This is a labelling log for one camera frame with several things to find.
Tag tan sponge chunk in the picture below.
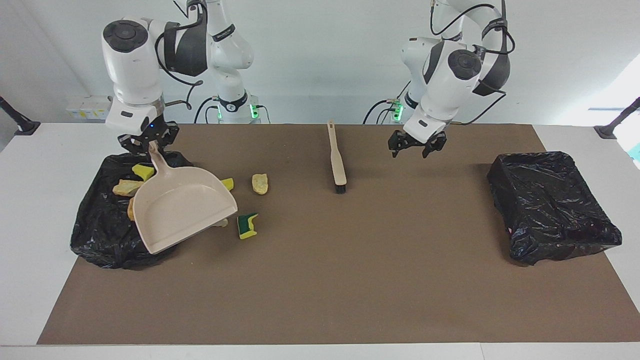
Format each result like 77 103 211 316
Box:
112 179 146 197

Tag beige brush black bristles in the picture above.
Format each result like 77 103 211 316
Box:
327 120 348 195

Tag large white wall box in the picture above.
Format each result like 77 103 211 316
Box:
80 95 115 121

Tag green yellow curved sponge piece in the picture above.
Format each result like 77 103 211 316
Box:
236 212 260 240

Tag black stand leg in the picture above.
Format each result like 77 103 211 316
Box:
594 97 640 140
0 96 42 136

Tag black right base cable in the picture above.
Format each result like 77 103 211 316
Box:
194 96 221 124

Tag brown table mat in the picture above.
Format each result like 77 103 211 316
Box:
37 123 640 346

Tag yellow sponge green backing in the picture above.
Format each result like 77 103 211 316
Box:
131 163 156 182

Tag black bag lined bin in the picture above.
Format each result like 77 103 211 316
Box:
70 151 197 271
487 151 623 267

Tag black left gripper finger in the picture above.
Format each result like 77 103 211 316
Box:
388 130 412 159
421 132 448 160

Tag beige plastic dustpan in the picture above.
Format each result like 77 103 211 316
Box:
131 140 239 255

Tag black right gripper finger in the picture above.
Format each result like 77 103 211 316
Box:
117 131 149 155
158 121 180 152

